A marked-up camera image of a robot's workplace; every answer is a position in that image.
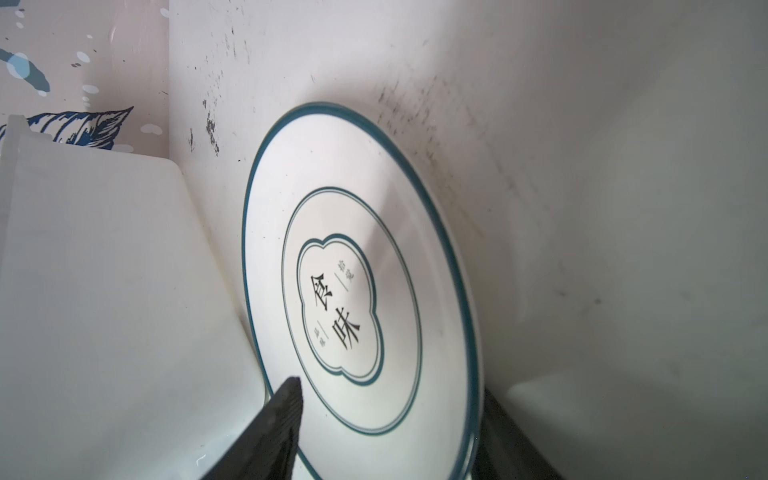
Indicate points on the white plastic bin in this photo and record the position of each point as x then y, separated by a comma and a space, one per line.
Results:
123, 355

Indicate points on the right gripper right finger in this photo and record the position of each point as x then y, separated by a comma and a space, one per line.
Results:
504, 451

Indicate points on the white green-rimmed plate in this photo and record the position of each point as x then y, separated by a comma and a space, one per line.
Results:
354, 286

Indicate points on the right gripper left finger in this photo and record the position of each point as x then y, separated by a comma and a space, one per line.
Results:
268, 447

